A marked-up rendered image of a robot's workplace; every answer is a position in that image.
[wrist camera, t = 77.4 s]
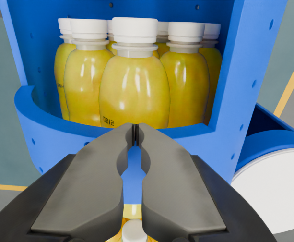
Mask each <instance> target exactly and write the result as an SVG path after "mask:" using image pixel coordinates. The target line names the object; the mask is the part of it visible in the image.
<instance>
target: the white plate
mask: <svg viewBox="0 0 294 242"><path fill-rule="evenodd" d="M231 186H232V187H233V188H234V189H235V190H236V191H237V192H238V193H240V194H241V195H242V196H243V197H244V198H245V199H246V201H247V202H248V203H249V204H250V205H251V206H252V207H253V208H254V209H255V211H256V212H257V213H258V214H259V216H260V217H261V218H262V220H263V221H264V222H265V224H266V225H267V226H268V228H269V229H270V231H271V232H272V234H275V233H280V232H284V231H288V230H292V229H294V148H288V149H283V150H278V151H274V152H271V153H268V154H265V155H263V156H260V157H258V158H256V159H254V160H252V161H251V162H249V163H247V164H246V165H244V166H243V167H242V168H240V169H239V170H238V171H237V172H236V173H235V174H234V175H233V179H232V182H231Z"/></svg>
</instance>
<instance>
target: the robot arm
mask: <svg viewBox="0 0 294 242"><path fill-rule="evenodd" d="M135 135H136V146H138V147H139V148H140V150H141V169H142V170H143V171H144V172H145V174H146V176H145V177H144V178H143V180H142V197H141V215H142V228H143V231H144V232H145V233H146V234H147V235H148V236H150V237H151V238H153V239H155V240H156V241H158V242H277V240H276V239H275V237H274V236H273V234H272V232H271V231H270V229H269V228H268V226H267V225H266V224H265V222H264V221H263V220H262V218H261V217H260V216H259V214H258V213H257V212H256V211H255V209H254V208H253V207H252V206H251V205H250V204H249V203H248V202H247V201H246V199H245V198H244V197H243V196H242V195H241V194H240V193H238V192H237V191H236V190H235V189H234V188H233V187H232V186H231V185H230V184H229V183H228V182H227V181H225V180H224V179H223V178H222V177H221V176H220V175H219V174H218V173H217V172H216V171H215V170H213V169H212V168H211V167H210V166H209V165H208V164H207V163H206V162H205V161H204V160H203V159H202V158H200V157H199V156H198V155H192V154H191V153H190V152H188V151H187V150H186V149H185V148H184V147H183V146H182V145H180V144H179V143H178V142H176V141H175V140H173V139H172V138H170V137H169V136H167V135H165V134H163V133H162V132H160V131H158V130H156V129H155V128H153V127H151V126H149V125H148V124H146V123H139V124H133V123H130V122H127V123H125V124H123V125H121V126H119V127H117V128H115V129H113V130H111V131H109V132H107V133H105V134H103V135H101V136H99V137H97V138H96V139H94V140H93V141H91V142H90V143H88V144H87V145H86V146H84V147H83V148H82V149H81V150H79V151H78V152H77V153H76V154H68V155H66V156H65V157H64V158H63V159H62V160H61V161H59V162H58V163H57V164H56V165H54V166H53V167H52V168H51V169H49V170H48V171H47V172H46V173H44V174H43V175H42V176H41V177H40V178H38V179H37V180H36V181H35V182H33V183H32V184H31V185H30V186H28V187H27V188H26V189H25V190H23V191H22V192H21V193H20V194H19V195H17V196H16V197H15V198H14V199H13V200H12V201H11V202H9V203H8V204H7V205H6V206H5V207H4V208H3V209H2V210H1V211H0V242H105V241H107V240H109V239H110V238H112V237H114V236H115V235H117V234H118V233H119V231H120V229H121V226H122V219H123V211H124V197H123V179H122V178H121V175H122V174H123V172H124V171H125V170H126V169H127V168H128V151H129V150H130V149H131V148H132V146H134V144H135Z"/></svg>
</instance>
